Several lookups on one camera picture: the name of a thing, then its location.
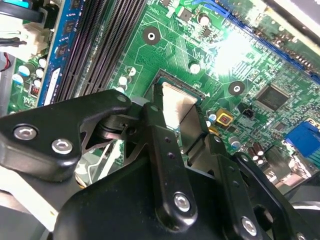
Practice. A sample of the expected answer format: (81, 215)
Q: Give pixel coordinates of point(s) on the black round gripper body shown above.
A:
(112, 215)

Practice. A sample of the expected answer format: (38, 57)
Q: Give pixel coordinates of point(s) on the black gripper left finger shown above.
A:
(50, 130)

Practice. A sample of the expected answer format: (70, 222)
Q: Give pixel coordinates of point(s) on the silver CPU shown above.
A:
(175, 100)

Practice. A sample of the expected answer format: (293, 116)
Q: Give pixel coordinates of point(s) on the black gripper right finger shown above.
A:
(237, 190)

